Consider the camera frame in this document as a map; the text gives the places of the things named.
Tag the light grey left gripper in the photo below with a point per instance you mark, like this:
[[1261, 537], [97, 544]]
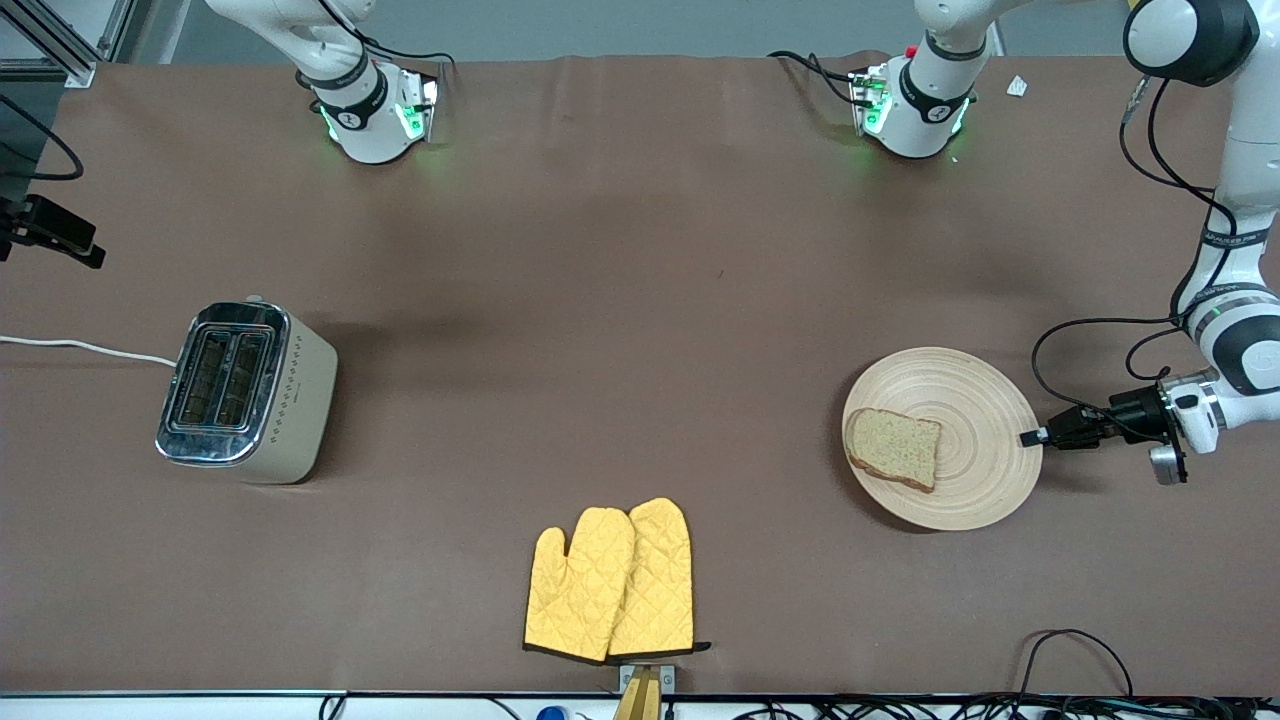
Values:
[[1134, 413]]

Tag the round wooden plate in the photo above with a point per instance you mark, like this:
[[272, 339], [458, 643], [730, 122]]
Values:
[[985, 440]]

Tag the brown bread slice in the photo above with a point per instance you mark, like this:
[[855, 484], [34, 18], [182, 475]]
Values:
[[895, 450]]

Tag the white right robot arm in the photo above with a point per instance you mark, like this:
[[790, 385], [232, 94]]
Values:
[[370, 120]]

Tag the cream and chrome toaster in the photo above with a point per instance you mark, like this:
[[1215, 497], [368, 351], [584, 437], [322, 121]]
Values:
[[250, 395]]

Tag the white paper scrap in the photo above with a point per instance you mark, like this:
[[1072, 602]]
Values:
[[1017, 86]]

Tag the yellow quilted oven mitt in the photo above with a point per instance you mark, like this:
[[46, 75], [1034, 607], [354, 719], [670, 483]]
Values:
[[575, 590], [660, 580]]

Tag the brown table cover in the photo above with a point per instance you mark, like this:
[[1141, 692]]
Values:
[[640, 250]]

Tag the golden stand leg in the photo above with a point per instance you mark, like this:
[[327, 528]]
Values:
[[640, 700]]

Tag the aluminium frame profile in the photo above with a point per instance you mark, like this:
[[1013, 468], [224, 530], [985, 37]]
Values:
[[60, 62]]

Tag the small metal bracket plate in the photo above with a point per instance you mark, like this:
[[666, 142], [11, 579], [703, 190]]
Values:
[[668, 680]]

